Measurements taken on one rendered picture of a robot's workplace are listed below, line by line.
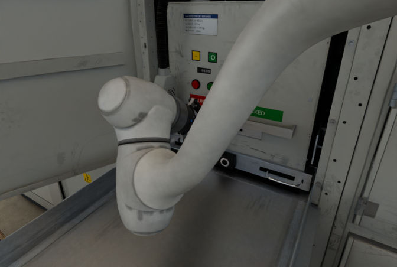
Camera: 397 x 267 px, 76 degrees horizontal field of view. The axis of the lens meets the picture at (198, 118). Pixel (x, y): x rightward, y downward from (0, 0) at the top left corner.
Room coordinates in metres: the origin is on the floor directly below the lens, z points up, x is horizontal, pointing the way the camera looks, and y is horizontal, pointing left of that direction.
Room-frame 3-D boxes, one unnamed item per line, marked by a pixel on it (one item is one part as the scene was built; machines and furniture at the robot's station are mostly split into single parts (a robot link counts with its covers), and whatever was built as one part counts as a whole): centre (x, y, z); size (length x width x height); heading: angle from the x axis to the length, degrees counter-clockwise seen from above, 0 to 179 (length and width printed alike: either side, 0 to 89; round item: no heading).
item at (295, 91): (0.76, -0.11, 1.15); 0.48 x 0.01 x 0.48; 59
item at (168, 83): (0.81, 0.11, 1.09); 0.08 x 0.05 x 0.17; 149
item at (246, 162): (0.77, -0.12, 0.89); 0.54 x 0.05 x 0.06; 59
